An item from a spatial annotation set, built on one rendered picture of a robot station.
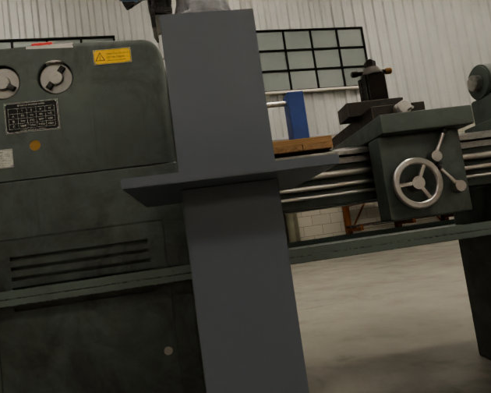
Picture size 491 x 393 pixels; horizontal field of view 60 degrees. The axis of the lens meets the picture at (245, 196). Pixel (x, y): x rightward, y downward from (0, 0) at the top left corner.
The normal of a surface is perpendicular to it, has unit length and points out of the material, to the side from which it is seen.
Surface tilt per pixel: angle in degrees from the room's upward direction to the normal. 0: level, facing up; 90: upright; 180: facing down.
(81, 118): 90
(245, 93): 90
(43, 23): 90
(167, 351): 90
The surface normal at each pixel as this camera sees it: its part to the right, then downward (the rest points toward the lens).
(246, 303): 0.12, -0.11
